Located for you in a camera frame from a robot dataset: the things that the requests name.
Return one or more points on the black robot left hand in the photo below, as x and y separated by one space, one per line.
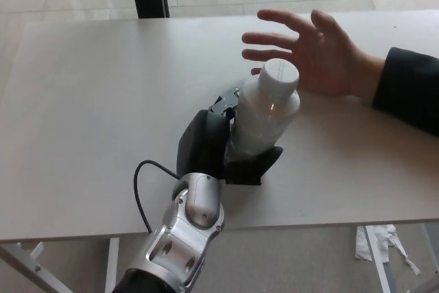
200 142

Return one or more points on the bare person hand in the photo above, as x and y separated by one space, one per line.
322 59

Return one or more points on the translucent plastic bottle white cap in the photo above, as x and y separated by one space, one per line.
264 118

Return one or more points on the person forearm black sleeve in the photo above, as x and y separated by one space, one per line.
411 90

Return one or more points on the white upright table leg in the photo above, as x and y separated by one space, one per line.
112 265

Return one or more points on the crumpled white paper strip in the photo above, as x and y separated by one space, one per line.
363 248

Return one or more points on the white slanted table leg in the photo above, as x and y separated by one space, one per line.
377 262

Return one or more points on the grey diagonal table brace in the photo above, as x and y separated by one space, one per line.
31 274

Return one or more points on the white metal table bracket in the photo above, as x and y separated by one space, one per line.
36 248

